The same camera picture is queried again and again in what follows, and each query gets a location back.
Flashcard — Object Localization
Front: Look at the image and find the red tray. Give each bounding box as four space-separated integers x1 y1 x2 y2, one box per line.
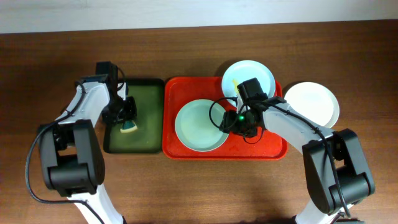
162 77 288 161

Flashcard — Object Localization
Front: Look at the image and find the dark green tray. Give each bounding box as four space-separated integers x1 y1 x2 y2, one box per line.
103 78 165 154

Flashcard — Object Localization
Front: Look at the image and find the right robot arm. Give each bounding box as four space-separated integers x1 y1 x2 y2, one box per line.
217 96 375 223

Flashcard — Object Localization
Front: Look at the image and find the green yellow sponge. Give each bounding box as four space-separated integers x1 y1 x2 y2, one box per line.
120 120 137 134

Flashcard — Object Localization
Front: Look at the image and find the white plate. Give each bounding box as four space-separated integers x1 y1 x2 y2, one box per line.
284 82 340 128

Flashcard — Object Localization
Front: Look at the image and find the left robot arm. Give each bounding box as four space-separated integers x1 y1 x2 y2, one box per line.
36 74 129 223

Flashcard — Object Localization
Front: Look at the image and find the light blue plate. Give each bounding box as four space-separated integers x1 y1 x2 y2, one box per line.
221 60 276 98

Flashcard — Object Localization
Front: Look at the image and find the light green plate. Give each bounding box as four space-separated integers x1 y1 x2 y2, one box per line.
174 99 229 152

